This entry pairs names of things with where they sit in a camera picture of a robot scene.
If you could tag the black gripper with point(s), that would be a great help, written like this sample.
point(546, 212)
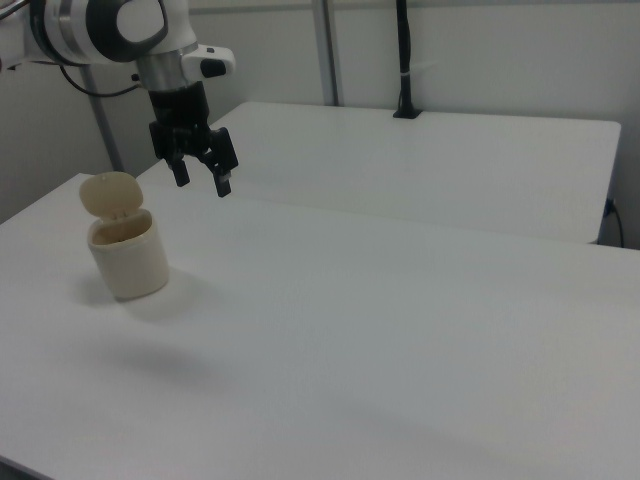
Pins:
point(182, 122)

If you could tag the beige trash bin with lid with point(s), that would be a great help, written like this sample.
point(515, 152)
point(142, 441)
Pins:
point(127, 250)

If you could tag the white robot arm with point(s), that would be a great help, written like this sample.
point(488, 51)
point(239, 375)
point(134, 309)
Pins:
point(100, 30)

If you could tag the white adjoining table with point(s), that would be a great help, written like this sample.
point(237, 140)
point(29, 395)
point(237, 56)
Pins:
point(425, 165)

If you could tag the grey metal frame post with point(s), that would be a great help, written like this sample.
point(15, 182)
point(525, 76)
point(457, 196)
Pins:
point(106, 130)
point(332, 50)

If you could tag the black clamp-mounted camera pole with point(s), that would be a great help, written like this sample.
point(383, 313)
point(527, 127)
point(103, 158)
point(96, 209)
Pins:
point(406, 55)

